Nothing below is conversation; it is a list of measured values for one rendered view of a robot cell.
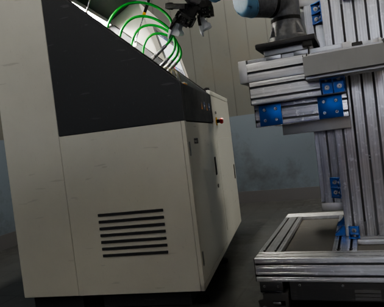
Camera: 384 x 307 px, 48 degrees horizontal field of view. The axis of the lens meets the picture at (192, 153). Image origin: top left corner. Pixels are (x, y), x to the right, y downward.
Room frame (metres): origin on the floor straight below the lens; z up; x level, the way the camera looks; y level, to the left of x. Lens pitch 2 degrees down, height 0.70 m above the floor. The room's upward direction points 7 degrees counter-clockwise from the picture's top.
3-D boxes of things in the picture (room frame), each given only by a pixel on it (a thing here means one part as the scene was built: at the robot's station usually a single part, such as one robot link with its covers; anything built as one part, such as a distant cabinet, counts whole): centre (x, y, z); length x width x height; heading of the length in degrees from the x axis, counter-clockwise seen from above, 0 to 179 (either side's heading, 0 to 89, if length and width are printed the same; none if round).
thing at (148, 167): (2.18, 0.22, 0.39); 0.70 x 0.58 x 0.79; 167
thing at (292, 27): (1.71, -0.43, 1.09); 0.15 x 0.15 x 0.10
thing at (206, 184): (2.12, -0.06, 0.44); 0.65 x 0.02 x 0.68; 167
